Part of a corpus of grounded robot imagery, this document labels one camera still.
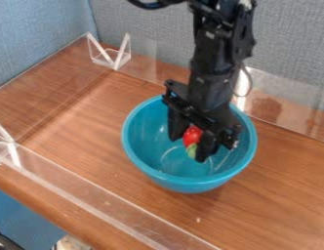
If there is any clear acrylic back barrier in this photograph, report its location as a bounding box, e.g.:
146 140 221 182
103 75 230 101
96 33 324 142

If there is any clear acrylic barrier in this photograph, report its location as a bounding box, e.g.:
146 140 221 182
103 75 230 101
96 33 324 142
0 124 222 250

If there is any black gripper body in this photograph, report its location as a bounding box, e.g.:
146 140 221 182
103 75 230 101
162 79 243 149

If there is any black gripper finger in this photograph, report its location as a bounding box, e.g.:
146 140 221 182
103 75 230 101
167 109 188 141
195 130 221 162

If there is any clear acrylic front barrier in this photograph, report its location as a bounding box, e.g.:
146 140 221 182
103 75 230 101
0 124 222 250

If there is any red toy strawberry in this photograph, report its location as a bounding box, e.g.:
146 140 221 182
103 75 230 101
183 126 202 159

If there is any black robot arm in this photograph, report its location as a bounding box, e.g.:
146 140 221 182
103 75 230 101
127 0 257 162

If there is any blue plastic bowl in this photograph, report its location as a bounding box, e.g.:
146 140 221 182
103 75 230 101
122 96 257 193

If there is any clear acrylic triangular bracket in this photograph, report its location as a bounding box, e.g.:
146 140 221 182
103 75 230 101
86 32 132 70

